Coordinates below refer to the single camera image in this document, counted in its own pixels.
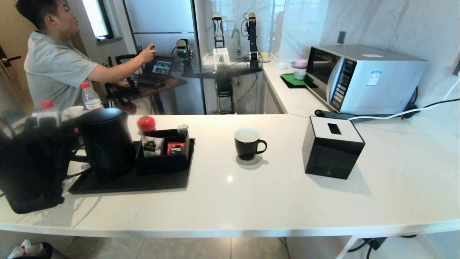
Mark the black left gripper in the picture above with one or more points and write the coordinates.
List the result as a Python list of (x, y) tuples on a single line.
[(70, 144)]

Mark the black electric kettle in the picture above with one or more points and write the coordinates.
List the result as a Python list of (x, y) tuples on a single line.
[(107, 144)]

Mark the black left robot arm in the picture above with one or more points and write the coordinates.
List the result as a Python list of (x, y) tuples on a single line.
[(28, 165)]

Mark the white packet with black logo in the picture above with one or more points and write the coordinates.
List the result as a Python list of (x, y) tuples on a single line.
[(151, 147)]

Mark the black compartment box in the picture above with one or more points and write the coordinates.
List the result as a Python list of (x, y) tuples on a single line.
[(163, 163)]

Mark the red snack packet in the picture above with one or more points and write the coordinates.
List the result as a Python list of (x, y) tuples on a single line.
[(176, 148)]

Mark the paper cup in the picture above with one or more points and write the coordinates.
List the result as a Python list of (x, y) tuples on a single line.
[(74, 110)]

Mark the red label water bottle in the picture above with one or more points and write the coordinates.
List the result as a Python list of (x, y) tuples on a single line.
[(47, 105)]

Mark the clear water bottle red cap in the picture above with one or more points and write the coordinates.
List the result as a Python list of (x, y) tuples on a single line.
[(90, 99)]

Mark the man in grey t-shirt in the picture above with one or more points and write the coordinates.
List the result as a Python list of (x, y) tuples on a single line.
[(54, 72)]

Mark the red tomato shaped timer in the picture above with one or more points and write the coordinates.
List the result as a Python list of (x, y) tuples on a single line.
[(146, 124)]

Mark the black rectangular serving tray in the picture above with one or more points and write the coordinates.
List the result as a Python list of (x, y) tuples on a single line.
[(143, 183)]

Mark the bin with white rubbish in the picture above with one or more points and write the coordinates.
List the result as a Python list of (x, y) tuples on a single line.
[(28, 248)]

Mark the brown wooden desk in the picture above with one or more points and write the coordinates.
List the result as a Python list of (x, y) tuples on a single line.
[(169, 83)]

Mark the black laptop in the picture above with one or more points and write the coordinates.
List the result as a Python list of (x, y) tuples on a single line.
[(158, 68)]

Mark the dark framed window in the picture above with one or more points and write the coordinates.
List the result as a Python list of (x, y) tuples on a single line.
[(95, 18)]

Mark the black mug white inside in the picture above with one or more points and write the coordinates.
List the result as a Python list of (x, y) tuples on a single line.
[(246, 146)]

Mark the round pale coaster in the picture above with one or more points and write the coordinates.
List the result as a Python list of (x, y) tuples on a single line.
[(251, 162)]

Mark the chrome faucet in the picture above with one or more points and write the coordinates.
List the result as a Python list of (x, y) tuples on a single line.
[(237, 45)]

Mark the black white robot joint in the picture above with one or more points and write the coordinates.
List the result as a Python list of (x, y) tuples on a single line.
[(252, 36)]

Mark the small white cup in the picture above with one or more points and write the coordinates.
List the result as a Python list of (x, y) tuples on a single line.
[(281, 66)]

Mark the green tray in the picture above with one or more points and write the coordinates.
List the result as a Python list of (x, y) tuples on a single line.
[(291, 80)]

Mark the small white bowl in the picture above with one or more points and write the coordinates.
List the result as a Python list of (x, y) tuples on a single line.
[(299, 75)]

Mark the purple plate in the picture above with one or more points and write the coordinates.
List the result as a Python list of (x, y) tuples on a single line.
[(300, 64)]

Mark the black tissue box white lid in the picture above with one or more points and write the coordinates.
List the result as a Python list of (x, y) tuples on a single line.
[(330, 158)]

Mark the black power strip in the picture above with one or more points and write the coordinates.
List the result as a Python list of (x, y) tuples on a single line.
[(330, 114)]

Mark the silver microwave oven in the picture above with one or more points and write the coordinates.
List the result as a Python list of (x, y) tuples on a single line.
[(381, 82)]

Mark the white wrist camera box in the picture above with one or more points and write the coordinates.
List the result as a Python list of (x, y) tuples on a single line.
[(46, 118)]

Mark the black upright bracket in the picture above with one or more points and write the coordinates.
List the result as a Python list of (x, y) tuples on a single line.
[(217, 18)]

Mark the dark wall socket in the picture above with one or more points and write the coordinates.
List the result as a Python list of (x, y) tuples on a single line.
[(341, 37)]

